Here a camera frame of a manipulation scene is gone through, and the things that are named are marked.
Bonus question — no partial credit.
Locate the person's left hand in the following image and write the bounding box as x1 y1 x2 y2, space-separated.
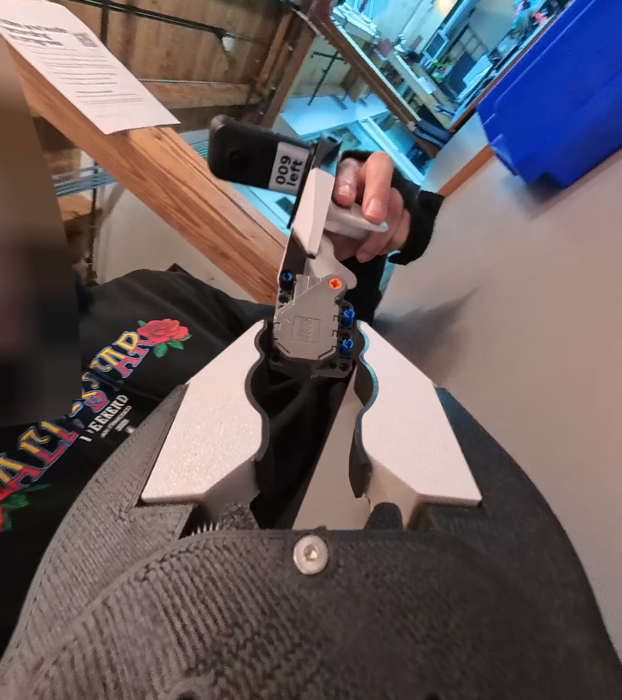
333 150 412 264

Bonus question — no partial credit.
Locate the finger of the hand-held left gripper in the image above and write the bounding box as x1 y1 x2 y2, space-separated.
286 168 339 274
307 240 358 289

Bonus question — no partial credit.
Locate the person's left forearm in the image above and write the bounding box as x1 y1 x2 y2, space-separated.
390 172 446 266

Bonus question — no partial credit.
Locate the printed white paper sheet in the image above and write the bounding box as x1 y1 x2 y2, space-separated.
0 0 180 135

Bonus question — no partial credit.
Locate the grey toy pull-back motor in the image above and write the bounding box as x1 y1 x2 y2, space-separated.
269 271 358 379

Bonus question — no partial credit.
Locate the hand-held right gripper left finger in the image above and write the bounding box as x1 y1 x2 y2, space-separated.
140 322 271 505

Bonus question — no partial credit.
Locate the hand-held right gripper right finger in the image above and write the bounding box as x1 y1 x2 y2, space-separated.
350 322 482 528

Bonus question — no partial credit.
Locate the blue plastic bin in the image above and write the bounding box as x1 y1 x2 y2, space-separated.
475 0 622 189

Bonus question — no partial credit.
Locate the wooden table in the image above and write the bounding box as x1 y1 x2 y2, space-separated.
0 0 290 307

